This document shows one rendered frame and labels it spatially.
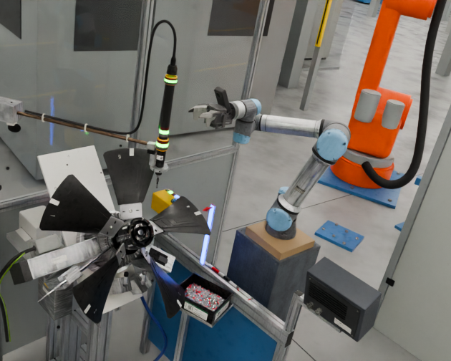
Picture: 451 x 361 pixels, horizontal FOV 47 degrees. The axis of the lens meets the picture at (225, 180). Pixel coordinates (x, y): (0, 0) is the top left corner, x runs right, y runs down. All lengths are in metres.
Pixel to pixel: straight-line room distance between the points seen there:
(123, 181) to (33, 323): 1.28
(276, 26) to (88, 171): 4.42
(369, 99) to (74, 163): 3.70
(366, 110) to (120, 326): 3.30
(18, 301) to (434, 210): 2.42
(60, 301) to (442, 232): 2.20
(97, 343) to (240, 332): 0.65
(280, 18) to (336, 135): 4.38
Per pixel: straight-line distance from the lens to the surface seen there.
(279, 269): 2.44
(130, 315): 3.48
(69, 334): 2.75
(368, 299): 1.96
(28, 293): 3.00
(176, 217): 2.21
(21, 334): 3.16
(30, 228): 2.54
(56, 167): 2.25
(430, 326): 3.68
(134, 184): 2.11
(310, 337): 3.62
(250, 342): 2.50
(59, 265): 2.05
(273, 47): 6.45
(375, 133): 5.57
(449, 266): 3.46
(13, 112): 2.13
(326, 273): 2.01
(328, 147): 2.13
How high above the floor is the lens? 2.35
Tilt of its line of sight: 27 degrees down
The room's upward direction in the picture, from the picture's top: 11 degrees clockwise
